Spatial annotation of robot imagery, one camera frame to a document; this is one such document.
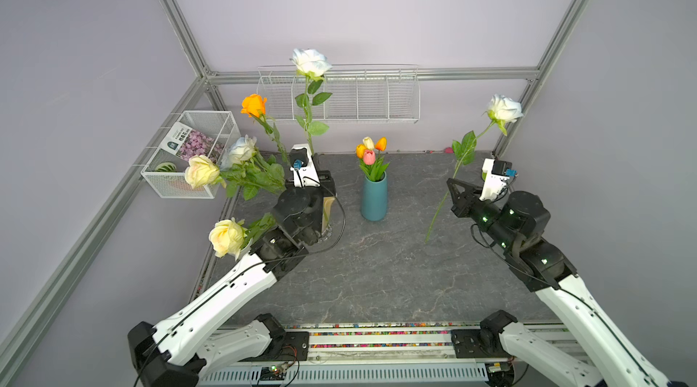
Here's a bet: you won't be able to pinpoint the cream white tulip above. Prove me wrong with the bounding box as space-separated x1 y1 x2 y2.
363 137 375 150

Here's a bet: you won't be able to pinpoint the square white wire basket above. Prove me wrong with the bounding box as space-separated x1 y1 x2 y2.
141 110 240 199

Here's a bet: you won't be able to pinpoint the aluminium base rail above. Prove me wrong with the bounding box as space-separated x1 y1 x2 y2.
146 321 611 387

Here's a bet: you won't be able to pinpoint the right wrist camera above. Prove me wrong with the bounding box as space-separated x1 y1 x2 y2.
479 158 517 201

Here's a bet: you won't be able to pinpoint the small orange tulip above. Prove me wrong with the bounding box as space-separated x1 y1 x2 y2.
356 144 367 159

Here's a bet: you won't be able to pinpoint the long white wire basket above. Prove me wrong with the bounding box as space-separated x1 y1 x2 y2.
256 64 421 124

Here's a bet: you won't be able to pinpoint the orange yellow tulip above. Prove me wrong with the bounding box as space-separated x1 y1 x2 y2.
374 138 388 152

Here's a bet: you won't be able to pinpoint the teal cylinder vase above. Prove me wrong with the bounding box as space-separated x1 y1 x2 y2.
360 174 388 222

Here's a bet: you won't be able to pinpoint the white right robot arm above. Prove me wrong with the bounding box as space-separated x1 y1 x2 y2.
447 178 674 386

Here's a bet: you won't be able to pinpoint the cream yellow rose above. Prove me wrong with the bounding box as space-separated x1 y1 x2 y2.
184 155 286 200
209 213 277 259

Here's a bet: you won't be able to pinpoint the green striped ball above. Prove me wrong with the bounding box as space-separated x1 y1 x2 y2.
154 162 178 173

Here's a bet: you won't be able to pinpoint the seed packet purple flowers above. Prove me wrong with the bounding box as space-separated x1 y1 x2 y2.
159 122 224 164

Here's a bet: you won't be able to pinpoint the yellow wavy glass vase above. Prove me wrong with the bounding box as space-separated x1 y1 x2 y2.
321 196 336 238

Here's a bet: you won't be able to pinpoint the pink tulip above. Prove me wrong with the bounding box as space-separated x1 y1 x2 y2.
362 149 376 166

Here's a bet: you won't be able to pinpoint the white blue rose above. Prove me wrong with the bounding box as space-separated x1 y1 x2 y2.
221 136 285 197

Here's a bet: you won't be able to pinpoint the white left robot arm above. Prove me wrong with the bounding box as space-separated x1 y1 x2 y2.
128 170 336 386

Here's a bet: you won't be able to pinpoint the orange ranunculus flower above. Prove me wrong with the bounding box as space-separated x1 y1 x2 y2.
241 94 290 167

